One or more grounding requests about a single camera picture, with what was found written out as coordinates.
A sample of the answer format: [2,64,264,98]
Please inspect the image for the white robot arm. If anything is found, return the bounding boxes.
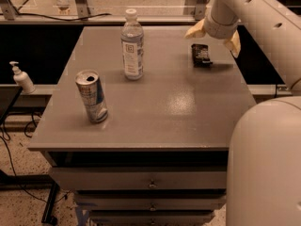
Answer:
[186,0,301,226]

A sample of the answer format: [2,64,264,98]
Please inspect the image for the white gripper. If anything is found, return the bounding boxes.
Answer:
[184,14,241,58]

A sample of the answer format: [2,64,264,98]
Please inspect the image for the black cable on ledge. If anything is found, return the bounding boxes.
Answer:
[13,11,112,22]

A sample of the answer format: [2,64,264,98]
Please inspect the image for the black chocolate rxbar wrapper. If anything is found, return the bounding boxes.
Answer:
[191,43,212,67]

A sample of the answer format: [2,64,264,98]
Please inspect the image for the silver blue energy drink can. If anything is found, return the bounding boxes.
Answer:
[75,69,108,123]

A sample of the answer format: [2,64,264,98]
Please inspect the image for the clear plastic water bottle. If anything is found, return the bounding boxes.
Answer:
[120,8,144,80]

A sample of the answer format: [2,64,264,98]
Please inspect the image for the grey drawer cabinet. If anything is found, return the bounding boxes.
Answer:
[29,26,254,226]

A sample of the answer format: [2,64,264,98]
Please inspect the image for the metal railing posts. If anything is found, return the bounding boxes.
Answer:
[0,0,210,23]

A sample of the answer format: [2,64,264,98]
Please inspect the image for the white pump dispenser bottle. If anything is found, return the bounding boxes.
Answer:
[9,61,35,94]

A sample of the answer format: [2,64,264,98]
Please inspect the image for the black floor cable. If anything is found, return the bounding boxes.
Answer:
[0,111,69,205]

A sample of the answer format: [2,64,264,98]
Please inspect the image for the black desk leg frame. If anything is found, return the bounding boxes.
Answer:
[0,87,58,226]

